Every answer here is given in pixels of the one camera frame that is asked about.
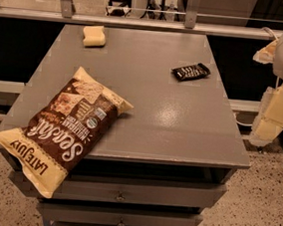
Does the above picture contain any black rxbar chocolate bar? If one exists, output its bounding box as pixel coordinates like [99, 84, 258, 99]
[171, 63, 210, 82]

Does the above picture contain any grey drawer cabinet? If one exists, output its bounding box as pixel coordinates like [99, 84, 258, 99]
[1, 25, 249, 226]

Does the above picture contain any black office chair base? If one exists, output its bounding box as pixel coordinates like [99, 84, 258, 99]
[106, 0, 133, 17]

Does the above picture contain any yellow sponge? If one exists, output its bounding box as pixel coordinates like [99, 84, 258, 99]
[83, 26, 106, 47]

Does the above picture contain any Late July tortilla chips bag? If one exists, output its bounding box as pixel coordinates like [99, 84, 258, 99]
[0, 68, 133, 198]

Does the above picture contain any metal railing frame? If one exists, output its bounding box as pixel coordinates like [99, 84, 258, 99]
[0, 0, 283, 39]

